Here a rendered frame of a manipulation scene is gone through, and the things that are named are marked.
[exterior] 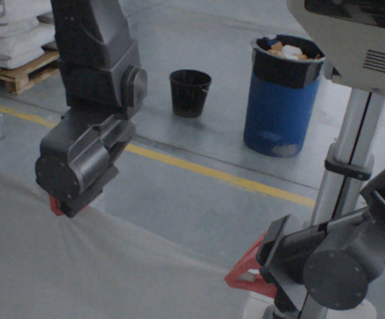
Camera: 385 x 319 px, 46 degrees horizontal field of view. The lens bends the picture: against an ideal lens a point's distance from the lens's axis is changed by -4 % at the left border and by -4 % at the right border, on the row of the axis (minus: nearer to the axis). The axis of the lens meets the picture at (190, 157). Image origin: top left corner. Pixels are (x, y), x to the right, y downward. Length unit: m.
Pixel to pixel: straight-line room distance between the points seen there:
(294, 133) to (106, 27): 2.47
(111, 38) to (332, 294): 0.31
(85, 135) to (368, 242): 0.28
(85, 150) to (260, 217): 1.98
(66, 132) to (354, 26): 0.53
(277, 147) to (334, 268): 2.51
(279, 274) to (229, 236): 1.78
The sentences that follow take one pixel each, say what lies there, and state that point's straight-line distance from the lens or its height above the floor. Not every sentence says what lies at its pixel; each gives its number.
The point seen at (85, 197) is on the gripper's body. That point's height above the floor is 1.12.
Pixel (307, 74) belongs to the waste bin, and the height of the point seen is 0.57.
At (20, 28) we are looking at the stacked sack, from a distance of 3.63.
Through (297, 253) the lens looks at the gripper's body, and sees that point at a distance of 0.50.
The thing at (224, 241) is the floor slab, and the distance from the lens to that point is 2.24.
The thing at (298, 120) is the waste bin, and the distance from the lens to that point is 2.84.
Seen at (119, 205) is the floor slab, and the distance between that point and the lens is 2.40.
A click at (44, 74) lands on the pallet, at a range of 3.85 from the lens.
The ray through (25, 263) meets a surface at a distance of 0.82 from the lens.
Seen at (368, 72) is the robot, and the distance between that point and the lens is 0.94.
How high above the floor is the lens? 1.47
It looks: 32 degrees down
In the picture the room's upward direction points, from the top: 6 degrees clockwise
